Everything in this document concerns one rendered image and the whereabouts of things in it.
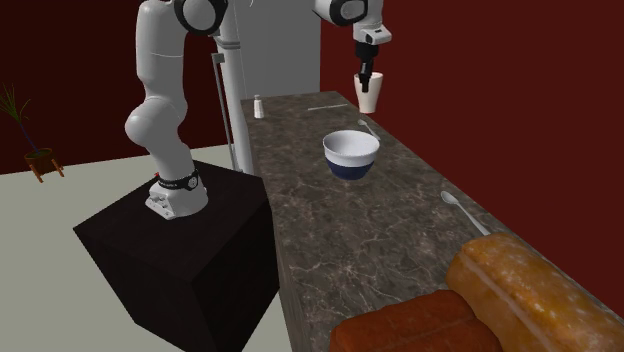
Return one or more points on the reddish brown bread loaf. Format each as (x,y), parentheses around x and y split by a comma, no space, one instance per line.
(414,324)

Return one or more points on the large silver spoon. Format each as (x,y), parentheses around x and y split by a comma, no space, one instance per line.
(463,210)

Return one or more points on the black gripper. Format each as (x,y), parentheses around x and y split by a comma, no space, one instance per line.
(364,54)

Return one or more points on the white salt shaker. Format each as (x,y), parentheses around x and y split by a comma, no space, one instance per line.
(258,107)

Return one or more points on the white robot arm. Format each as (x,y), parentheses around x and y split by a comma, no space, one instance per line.
(161,78)

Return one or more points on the potted plant on wooden stand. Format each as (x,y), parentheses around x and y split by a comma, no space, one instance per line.
(34,146)

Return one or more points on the small silver spoon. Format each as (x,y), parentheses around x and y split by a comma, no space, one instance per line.
(368,128)

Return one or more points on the white and blue bowl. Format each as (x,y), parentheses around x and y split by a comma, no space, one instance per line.
(350,153)

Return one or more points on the golden bread loaf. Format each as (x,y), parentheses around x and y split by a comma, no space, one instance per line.
(526,292)

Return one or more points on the dark robot stand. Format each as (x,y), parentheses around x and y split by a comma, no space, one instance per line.
(190,253)

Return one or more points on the grey refrigerator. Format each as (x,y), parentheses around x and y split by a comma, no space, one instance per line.
(263,63)

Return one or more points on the thin white stick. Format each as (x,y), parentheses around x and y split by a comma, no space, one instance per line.
(327,106)

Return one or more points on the white paper cup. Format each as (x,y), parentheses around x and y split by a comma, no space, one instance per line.
(368,97)

